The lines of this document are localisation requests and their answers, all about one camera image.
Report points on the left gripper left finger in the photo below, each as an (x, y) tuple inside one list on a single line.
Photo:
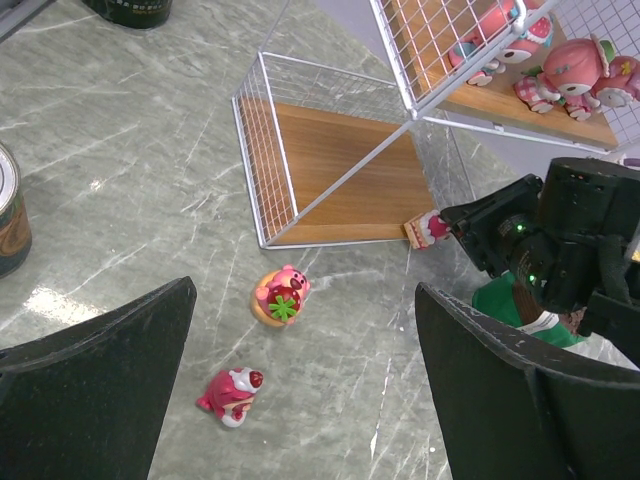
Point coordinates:
[(89, 401)]

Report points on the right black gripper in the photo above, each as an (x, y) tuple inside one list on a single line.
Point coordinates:
[(574, 256)]

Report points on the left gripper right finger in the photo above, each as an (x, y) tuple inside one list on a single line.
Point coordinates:
[(511, 406)]

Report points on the strawberry cake slice toy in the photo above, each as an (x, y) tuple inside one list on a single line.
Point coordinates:
[(426, 230)]

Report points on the pink bear cake toy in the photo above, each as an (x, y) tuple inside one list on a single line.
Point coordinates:
[(230, 395)]

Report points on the pink bear green hat toy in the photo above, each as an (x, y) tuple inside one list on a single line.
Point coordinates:
[(566, 78)]

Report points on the pink bear strawberry donut toy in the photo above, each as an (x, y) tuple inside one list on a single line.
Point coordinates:
[(279, 297)]

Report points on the green wrapped brown roll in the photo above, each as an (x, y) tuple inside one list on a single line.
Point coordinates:
[(508, 301)]

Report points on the silver top drink can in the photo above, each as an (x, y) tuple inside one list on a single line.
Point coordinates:
[(15, 233)]

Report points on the dark can white lid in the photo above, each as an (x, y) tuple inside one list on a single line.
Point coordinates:
[(135, 14)]

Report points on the white wire wooden shelf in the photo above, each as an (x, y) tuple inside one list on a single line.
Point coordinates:
[(335, 157)]

